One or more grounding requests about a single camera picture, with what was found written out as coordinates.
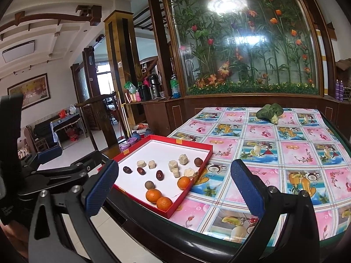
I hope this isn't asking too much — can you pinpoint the dark sofa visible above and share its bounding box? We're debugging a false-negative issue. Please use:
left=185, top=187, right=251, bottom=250
left=26, top=119, right=55, bottom=146

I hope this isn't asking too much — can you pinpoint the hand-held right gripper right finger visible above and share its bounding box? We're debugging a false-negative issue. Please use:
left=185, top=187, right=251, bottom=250
left=229, top=159, right=320, bottom=263

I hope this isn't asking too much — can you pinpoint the brown cardboard box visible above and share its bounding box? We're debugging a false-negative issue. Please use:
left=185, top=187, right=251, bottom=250
left=336, top=59, right=351, bottom=80

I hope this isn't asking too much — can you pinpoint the side table with cloth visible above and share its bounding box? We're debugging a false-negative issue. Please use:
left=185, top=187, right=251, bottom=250
left=50, top=114, right=88, bottom=143

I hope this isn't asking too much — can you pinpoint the dark wooden sideboard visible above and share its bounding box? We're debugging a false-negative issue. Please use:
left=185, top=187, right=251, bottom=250
left=125, top=93, right=351, bottom=137

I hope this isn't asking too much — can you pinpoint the framed painting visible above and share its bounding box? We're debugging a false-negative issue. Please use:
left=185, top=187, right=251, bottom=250
left=7, top=73, right=51, bottom=110

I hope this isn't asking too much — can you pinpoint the wooden pillar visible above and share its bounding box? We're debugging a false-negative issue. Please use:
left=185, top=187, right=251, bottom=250
left=104, top=10, right=138, bottom=107

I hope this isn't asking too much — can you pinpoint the red cardboard box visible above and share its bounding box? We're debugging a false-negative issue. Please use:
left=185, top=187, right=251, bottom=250
left=97, top=135, right=214, bottom=220

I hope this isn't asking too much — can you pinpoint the glass case with artificial flowers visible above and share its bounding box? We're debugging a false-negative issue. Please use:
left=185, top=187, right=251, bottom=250
left=158, top=0, right=336, bottom=99

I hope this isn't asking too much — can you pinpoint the green bok choy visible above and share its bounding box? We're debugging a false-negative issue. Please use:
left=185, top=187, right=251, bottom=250
left=256, top=103, right=284, bottom=124

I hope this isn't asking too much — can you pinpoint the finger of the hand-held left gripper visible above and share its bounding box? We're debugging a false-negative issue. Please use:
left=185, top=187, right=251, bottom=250
left=19, top=146, right=63, bottom=170
left=20, top=153, right=110, bottom=195

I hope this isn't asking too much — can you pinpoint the black kettle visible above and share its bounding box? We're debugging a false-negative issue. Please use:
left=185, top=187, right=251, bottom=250
left=138, top=84, right=151, bottom=102

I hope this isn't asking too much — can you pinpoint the fruit print tablecloth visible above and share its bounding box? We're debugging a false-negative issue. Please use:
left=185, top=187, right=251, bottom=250
left=167, top=107, right=351, bottom=248

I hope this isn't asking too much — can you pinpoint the wooden chair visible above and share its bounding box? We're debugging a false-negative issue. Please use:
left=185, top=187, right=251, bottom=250
left=75, top=92, right=129, bottom=154

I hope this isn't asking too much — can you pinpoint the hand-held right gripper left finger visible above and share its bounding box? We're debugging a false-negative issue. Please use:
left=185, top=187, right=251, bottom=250
left=29, top=159, right=119, bottom=263

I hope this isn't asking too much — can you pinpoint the rectangular ceiling light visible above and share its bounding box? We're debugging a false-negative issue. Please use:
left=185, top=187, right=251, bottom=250
left=2, top=40, right=36, bottom=63

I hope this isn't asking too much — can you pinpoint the green plastic bottle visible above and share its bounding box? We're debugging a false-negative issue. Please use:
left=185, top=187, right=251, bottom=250
left=170, top=73, right=181, bottom=99

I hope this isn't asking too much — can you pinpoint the orange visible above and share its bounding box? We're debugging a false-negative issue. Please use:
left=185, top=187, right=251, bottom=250
left=156, top=196, right=173, bottom=211
left=145, top=188, right=162, bottom=204
left=177, top=176, right=191, bottom=190

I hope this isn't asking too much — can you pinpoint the black thermos flask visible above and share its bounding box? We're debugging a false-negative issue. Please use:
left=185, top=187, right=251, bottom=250
left=148, top=74, right=161, bottom=99

